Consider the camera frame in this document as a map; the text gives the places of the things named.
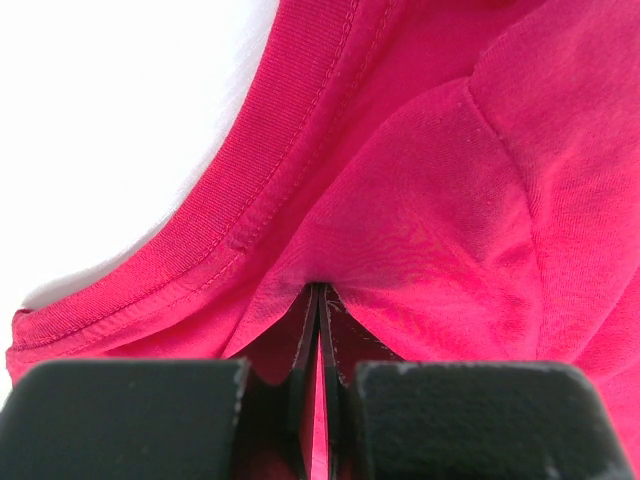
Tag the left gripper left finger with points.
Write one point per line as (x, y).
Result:
(248, 417)

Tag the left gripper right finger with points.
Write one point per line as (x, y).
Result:
(389, 418)

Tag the magenta t shirt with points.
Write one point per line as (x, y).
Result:
(465, 174)

